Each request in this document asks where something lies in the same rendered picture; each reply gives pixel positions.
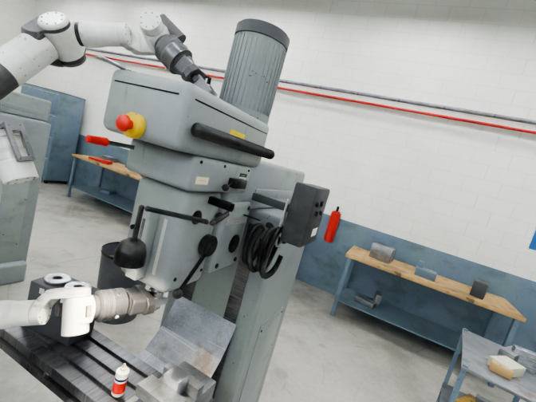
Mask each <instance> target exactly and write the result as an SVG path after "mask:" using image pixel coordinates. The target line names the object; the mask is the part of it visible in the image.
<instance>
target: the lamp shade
mask: <svg viewBox="0 0 536 402"><path fill-rule="evenodd" d="M146 257H147V248H146V244H145V243H144V242H143V241H142V240H141V239H139V238H138V239H133V238H132V237H130V238H126V239H123V240H121V241H120V243H119V245H118V246H117V248H116V249H115V253H114V257H113V260H112V262H113V263H114V264H115V265H116V266H119V267H122V268H126V269H139V268H141V267H143V266H144V264H145V261H146Z"/></svg>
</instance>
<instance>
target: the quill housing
mask: <svg viewBox="0 0 536 402"><path fill-rule="evenodd" d="M210 196H214V197H217V198H220V199H221V196H220V194H219V192H204V191H185V190H182V189H179V188H177V187H173V186H171V185H168V184H166V183H162V182H160V181H157V180H155V179H151V178H148V177H146V176H143V177H142V178H141V179H140V182H139V186H138V190H137V193H136V200H135V204H134V208H133V212H132V218H131V222H130V226H131V225H132V224H135V222H136V216H137V212H138V207H139V205H144V206H145V207H146V206H152V207H155V208H159V209H163V210H166V211H173V212H176V213H177V212H178V213H180V214H185V215H190V216H194V217H198V218H202V219H208V220H209V223H208V224H203V223H197V222H193V221H189V220H186V219H185V220H184V219H179V218H174V217H170V216H166V215H160V216H159V220H158V224H157V228H156V233H155V238H154V241H153V244H152V251H151V254H150V258H149V261H148V268H147V271H146V275H145V277H144V278H141V279H137V280H139V281H141V282H143V283H145V284H147V285H149V286H150V287H152V288H154V289H156V290H158V291H160V292H163V293H166V292H169V291H171V290H174V289H177V288H179V287H180V286H181V285H182V283H183V282H184V280H185V279H186V277H187V276H188V275H189V274H190V272H191V270H192V269H193V268H194V266H195V264H196V263H197V262H198V261H199V259H200V258H201V256H202V255H201V254H200V253H199V250H198V247H199V242H200V240H201V239H202V237H203V236H205V235H208V234H209V235H211V234H212V231H213V227H214V226H211V225H210V221H211V220H213V219H215V215H216V214H217V212H218V209H219V208H218V207H216V206H213V205H210V204H208V200H209V197H210ZM130 226H129V229H128V236H127V238H130V237H132V232H133V230H134V229H133V230H132V229H131V228H130ZM204 262H205V259H204V260H203V261H202V263H201V264H200V266H199V268H198V269H197V271H196V272H195V273H194V274H193V276H192V277H191V279H190V280H189V282H188V283H187V284H189V283H191V282H194V281H196V280H198V279H199V278H200V276H201V273H202V270H203V265H204Z"/></svg>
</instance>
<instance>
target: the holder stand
mask: <svg viewBox="0 0 536 402"><path fill-rule="evenodd" d="M84 286H88V287H90V288H91V295H94V294H95V293H96V291H98V290H99V289H97V288H96V287H93V286H91V285H90V284H88V283H87V282H81V281H78V280H76V279H74V278H71V277H70V276H69V275H67V274H62V273H59V272H57V273H53V274H47V275H46V276H45V277H42V278H38V279H35V280H33V281H31V283H30V291H29V296H28V300H36V299H37V298H38V297H40V296H41V295H42V294H43V293H44V292H46V291H47V290H51V289H57V288H69V287H84ZM62 302H63V298H60V299H59V300H58V301H57V302H56V303H55V304H54V305H53V306H52V309H51V314H50V317H49V320H48V321H47V322H46V323H45V324H44V325H28V326H26V327H28V328H30V329H33V330H35V331H37V332H39V333H41V334H43V335H45V336H47V337H50V338H52V339H54V340H55V341H58V342H60V343H62V344H63V345H66V346H69V345H71V344H72V343H74V342H76V341H78V340H80V339H81V338H82V337H84V336H86V335H88V334H89V333H91V332H92V331H93V326H94V322H95V321H94V320H93V321H92V322H89V332H88V333H86V334H82V335H80V336H74V337H63V336H61V319H62V316H56V315H55V305H56V304H57V303H62Z"/></svg>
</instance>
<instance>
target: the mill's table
mask: <svg viewBox="0 0 536 402"><path fill-rule="evenodd" d="M0 349H1V350H2V351H4V352H5V353H6V354H7V355H9V356H10V357H11V358H12V359H14V360H15V361H16V362H17V363H19V364H20V365H21V366H22V367H23V368H24V369H25V370H26V371H28V372H29V373H30V374H31V375H32V376H34V377H35V378H36V379H37V380H39V381H40V382H41V383H42V384H44V386H46V387H47V388H48V389H49V390H50V391H51V392H53V393H54V394H55V395H56V396H58V397H59V398H60V399H61V400H63V401H64V402H126V401H127V400H129V399H130V398H132V397H133V396H134V395H135V392H136V386H137V384H138V383H140V382H141V381H142V380H144V379H145V378H147V377H148V376H150V375H154V376H155V377H157V378H158V379H159V378H161V376H162V373H161V372H159V371H157V370H156V369H154V368H153V367H152V366H150V365H148V364H147V363H145V362H144V361H142V360H141V359H140V358H138V357H136V356H135V355H133V354H132V353H130V352H129V351H128V350H126V349H124V348H123V347H121V346H120V345H118V344H117V343H115V342H114V341H112V340H110V339H109V338H107V337H106V336H105V335H103V334H102V333H100V332H98V331H97V330H95V329H93V331H92V332H91V333H89V334H88V335H86V336H84V337H82V338H81V339H80V340H78V341H76V342H74V343H72V344H71V345H69V346H66V345H63V344H62V343H60V342H58V341H55V340H54V339H52V338H50V337H47V336H45V335H43V334H41V333H39V332H37V331H35V330H33V329H30V328H28V327H26V326H17V327H11V328H8V329H0ZM124 363H126V366H127V367H128V368H129V374H128V381H127V384H126V388H125V391H124V395H123V396H120V397H114V396H112V394H111V392H112V386H113V382H114V379H115V375H116V370H117V369H118V368H119V367H121V366H122V365H123V364H124Z"/></svg>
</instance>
